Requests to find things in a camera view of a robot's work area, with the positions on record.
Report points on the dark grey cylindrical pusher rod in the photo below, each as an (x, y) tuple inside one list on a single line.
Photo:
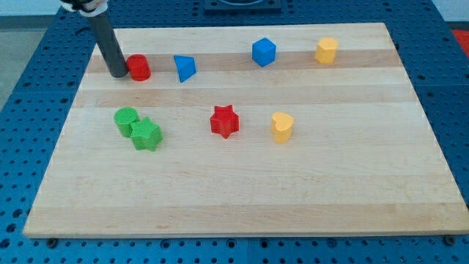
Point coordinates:
[(106, 40)]

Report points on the red cylinder block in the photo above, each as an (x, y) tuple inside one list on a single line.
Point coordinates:
[(138, 67)]

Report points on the red star block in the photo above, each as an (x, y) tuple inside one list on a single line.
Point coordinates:
[(224, 121)]

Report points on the green cylinder block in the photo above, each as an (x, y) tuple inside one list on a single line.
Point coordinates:
[(123, 118)]

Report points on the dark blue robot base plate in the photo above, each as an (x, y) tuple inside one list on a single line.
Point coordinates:
[(223, 6)]

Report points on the blue triangular prism block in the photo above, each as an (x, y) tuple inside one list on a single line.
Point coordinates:
[(186, 67)]

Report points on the blue cube block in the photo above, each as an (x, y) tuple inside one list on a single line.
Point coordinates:
[(263, 52)]

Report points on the green star block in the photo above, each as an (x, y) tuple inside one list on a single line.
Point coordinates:
[(145, 134)]

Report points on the light wooden board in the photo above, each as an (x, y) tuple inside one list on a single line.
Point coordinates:
[(362, 159)]

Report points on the yellow heart block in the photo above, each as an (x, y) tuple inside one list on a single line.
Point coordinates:
[(282, 126)]

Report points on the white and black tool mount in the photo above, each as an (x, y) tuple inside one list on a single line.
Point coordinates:
[(87, 8)]

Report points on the yellow hexagon block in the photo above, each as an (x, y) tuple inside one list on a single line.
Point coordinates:
[(326, 50)]

